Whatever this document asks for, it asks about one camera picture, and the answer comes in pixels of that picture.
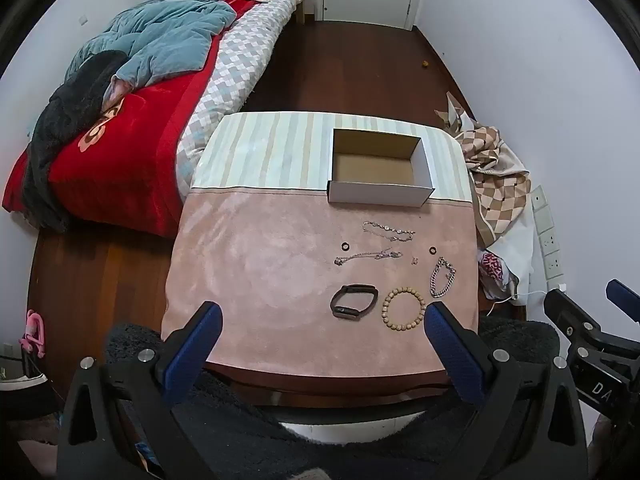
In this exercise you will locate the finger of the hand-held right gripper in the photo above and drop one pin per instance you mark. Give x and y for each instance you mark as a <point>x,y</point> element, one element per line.
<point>570,315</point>
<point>625,300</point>

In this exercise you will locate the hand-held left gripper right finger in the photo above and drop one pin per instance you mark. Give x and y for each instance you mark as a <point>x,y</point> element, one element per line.
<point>452,355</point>

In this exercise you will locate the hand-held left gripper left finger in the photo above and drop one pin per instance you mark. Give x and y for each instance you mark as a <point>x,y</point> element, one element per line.
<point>192,355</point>

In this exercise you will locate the black fitness band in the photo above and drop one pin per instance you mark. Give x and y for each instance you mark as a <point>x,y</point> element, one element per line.
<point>345,313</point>

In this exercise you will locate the white cardboard box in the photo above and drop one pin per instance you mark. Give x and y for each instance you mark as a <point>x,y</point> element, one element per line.
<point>372,165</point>

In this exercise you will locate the white bag with red print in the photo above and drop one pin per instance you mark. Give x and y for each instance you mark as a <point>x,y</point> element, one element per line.
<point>505,265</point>

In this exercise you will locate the person's black fluffy pants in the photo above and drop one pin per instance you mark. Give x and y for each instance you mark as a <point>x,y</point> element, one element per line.
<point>280,440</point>

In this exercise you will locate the brown checkered cloth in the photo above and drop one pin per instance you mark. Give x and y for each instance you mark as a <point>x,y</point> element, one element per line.
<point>495,175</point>

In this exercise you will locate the pink plastic object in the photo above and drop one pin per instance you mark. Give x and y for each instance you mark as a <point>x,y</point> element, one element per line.
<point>34,332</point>

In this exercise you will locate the bed with red blanket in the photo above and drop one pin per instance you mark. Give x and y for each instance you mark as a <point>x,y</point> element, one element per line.
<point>125,160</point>

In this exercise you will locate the striped table cloth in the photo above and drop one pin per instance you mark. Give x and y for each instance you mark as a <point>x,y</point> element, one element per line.
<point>260,155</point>

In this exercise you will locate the black fluffy blanket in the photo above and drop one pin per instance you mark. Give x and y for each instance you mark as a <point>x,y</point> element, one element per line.
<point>55,125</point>

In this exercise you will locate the diamond pattern bed sheet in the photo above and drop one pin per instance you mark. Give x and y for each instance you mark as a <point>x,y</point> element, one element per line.
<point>240,55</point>

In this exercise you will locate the blue quilt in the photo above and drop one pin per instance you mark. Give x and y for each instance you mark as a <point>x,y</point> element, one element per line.
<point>165,40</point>

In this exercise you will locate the white wall outlet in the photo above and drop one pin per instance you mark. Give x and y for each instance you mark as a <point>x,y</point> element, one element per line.
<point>553,266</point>
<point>548,242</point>

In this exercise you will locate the white wall switch plate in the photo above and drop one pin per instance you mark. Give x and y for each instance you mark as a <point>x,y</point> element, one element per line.
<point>541,207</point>

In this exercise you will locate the wooden bed frame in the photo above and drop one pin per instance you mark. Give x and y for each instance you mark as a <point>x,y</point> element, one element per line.
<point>306,12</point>

